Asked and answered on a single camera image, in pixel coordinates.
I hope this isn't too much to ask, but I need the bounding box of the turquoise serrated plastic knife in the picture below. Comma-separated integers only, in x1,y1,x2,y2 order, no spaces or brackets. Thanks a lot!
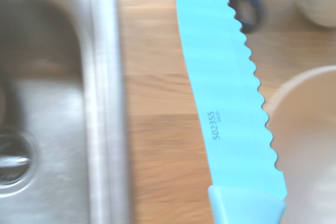
175,0,288,224

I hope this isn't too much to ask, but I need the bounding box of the stainless steel double sink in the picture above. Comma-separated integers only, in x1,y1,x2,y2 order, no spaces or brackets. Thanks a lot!
0,0,127,224

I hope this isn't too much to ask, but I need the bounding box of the sink drain strainer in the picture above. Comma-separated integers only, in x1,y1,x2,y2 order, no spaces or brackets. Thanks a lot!
0,126,40,196

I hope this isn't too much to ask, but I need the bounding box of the black mug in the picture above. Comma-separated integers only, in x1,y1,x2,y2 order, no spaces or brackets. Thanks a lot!
209,0,270,35

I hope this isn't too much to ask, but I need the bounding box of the large cream bowl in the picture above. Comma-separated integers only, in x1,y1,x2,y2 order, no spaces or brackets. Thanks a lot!
262,65,336,224

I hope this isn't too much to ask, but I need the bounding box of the white mug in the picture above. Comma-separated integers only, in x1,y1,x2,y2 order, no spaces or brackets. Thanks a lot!
282,0,336,28

